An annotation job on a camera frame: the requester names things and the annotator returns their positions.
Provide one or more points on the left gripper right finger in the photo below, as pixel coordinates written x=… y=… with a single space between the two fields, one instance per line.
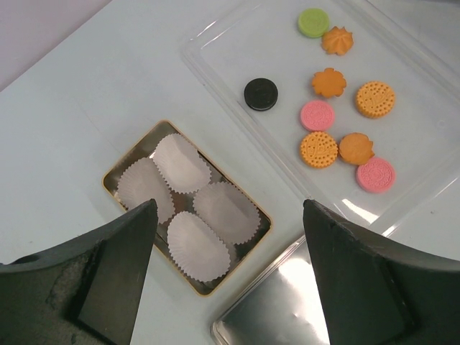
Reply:
x=374 y=290

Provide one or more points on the orange flower cookie upper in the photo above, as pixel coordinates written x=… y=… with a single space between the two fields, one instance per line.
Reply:
x=329 y=83

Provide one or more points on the white paper cup near-right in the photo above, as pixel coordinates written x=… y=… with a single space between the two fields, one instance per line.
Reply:
x=196 y=249

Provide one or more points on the gold cookie tin box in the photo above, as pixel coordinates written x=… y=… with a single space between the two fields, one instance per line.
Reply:
x=143 y=148

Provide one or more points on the white paper cup near-left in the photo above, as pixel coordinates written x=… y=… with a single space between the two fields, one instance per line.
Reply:
x=142 y=181

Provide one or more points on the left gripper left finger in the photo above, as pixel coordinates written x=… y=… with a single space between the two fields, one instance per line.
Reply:
x=84 y=291

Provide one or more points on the pink sandwich cookie upper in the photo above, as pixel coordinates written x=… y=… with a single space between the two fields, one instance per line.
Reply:
x=317 y=116

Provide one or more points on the orange round biscuit right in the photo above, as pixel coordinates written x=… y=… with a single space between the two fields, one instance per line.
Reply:
x=375 y=99

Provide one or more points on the white paper cup far-right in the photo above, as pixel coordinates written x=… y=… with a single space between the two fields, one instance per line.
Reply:
x=232 y=215

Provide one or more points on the black sandwich cookie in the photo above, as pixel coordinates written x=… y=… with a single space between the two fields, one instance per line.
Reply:
x=260 y=94

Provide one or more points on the orange round biscuit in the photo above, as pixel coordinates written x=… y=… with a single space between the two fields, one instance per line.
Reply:
x=318 y=150
x=375 y=99

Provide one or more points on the orange round biscuit left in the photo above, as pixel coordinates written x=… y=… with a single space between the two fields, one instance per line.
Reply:
x=318 y=150

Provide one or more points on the white paper cup far-left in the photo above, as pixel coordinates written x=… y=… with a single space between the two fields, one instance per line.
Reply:
x=180 y=164

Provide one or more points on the silver tin lid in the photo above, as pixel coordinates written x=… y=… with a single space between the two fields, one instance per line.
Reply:
x=281 y=306

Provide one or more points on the orange flower cookie lower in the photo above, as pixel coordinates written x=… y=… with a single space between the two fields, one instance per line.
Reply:
x=356 y=148

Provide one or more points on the clear plastic tray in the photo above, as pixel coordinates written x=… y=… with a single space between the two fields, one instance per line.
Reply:
x=419 y=137

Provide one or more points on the orange swirl cookie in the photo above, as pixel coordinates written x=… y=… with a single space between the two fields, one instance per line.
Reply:
x=337 y=41

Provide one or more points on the pink sandwich cookie lower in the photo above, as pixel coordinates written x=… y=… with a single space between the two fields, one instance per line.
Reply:
x=376 y=176

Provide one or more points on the green sandwich cookie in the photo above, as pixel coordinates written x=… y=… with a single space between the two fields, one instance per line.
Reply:
x=313 y=22

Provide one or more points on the pink sandwich cookie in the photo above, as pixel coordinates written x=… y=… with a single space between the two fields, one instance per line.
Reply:
x=376 y=176
x=317 y=116

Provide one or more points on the orange flower cookie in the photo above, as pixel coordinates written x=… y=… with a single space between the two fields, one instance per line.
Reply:
x=356 y=148
x=329 y=83

